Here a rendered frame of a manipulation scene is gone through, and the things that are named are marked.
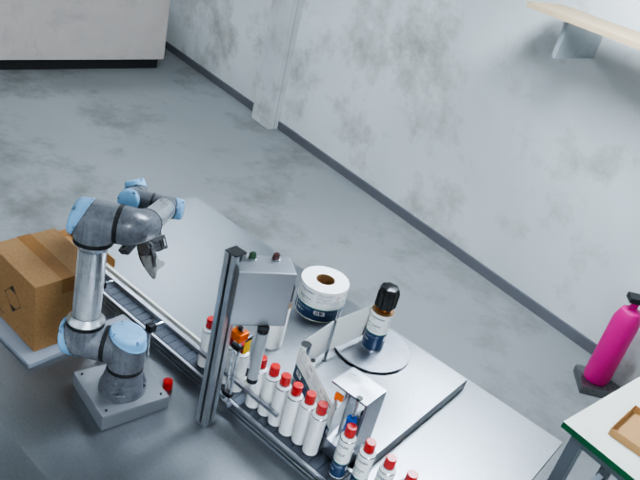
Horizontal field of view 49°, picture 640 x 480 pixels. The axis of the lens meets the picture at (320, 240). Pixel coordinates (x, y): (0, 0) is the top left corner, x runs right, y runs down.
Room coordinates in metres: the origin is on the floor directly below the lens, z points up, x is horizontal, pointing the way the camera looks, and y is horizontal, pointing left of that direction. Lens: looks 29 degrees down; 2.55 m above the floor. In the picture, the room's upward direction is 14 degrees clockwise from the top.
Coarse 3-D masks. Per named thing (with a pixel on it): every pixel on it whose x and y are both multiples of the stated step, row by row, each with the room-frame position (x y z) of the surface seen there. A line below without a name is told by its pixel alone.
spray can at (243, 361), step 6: (234, 354) 1.81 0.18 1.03; (240, 354) 1.81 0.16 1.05; (246, 354) 1.81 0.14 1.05; (234, 360) 1.81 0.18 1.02; (240, 360) 1.80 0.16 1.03; (246, 360) 1.81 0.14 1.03; (240, 366) 1.80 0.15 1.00; (246, 366) 1.82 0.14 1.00; (240, 372) 1.80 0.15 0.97; (240, 378) 1.81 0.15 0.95; (234, 384) 1.80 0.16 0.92; (234, 390) 1.80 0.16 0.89; (240, 390) 1.81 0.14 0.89
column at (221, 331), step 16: (224, 256) 1.69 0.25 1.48; (240, 256) 1.69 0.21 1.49; (224, 272) 1.68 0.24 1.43; (224, 288) 1.68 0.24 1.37; (224, 304) 1.67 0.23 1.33; (224, 320) 1.67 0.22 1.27; (224, 336) 1.68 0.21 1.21; (208, 352) 1.69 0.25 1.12; (224, 352) 1.69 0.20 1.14; (208, 368) 1.68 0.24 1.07; (224, 368) 1.70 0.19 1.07; (208, 384) 1.67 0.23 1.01; (208, 400) 1.67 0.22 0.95; (208, 416) 1.67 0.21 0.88
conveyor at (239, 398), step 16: (112, 288) 2.21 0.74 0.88; (128, 304) 2.13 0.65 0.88; (144, 320) 2.06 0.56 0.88; (160, 336) 2.00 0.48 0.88; (176, 336) 2.02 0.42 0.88; (192, 352) 1.95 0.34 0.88; (240, 400) 1.78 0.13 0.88; (256, 416) 1.72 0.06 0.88; (272, 432) 1.67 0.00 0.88; (320, 464) 1.59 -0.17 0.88
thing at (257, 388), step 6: (264, 360) 1.76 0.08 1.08; (264, 366) 1.76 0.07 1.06; (264, 372) 1.76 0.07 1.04; (258, 378) 1.75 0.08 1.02; (264, 378) 1.76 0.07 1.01; (258, 384) 1.75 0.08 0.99; (252, 390) 1.75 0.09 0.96; (258, 390) 1.75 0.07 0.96; (246, 396) 1.77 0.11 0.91; (246, 402) 1.76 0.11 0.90; (252, 402) 1.75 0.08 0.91; (252, 408) 1.75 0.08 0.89
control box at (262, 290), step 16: (256, 256) 1.73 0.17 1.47; (240, 272) 1.63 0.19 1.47; (256, 272) 1.65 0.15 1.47; (272, 272) 1.67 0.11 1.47; (288, 272) 1.69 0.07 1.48; (240, 288) 1.64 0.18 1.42; (256, 288) 1.65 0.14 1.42; (272, 288) 1.67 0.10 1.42; (288, 288) 1.69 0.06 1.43; (240, 304) 1.64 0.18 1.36; (256, 304) 1.66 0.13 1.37; (272, 304) 1.67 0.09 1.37; (288, 304) 1.69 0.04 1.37; (240, 320) 1.64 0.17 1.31; (256, 320) 1.66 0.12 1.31; (272, 320) 1.68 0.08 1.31
